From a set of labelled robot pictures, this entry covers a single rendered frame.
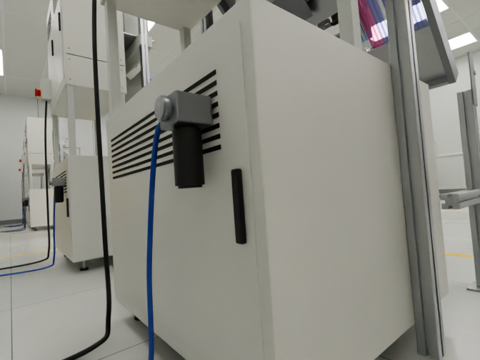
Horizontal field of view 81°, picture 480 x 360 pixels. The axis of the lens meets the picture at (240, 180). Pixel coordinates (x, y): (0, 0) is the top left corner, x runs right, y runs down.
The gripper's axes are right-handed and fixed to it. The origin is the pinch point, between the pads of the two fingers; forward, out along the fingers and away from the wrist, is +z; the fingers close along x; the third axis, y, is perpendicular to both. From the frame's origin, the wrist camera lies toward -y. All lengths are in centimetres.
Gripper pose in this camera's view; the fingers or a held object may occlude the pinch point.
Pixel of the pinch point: (329, 25)
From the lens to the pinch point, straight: 140.4
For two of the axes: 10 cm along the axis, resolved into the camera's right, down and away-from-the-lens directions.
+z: -6.4, 5.1, -5.7
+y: -4.4, -8.5, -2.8
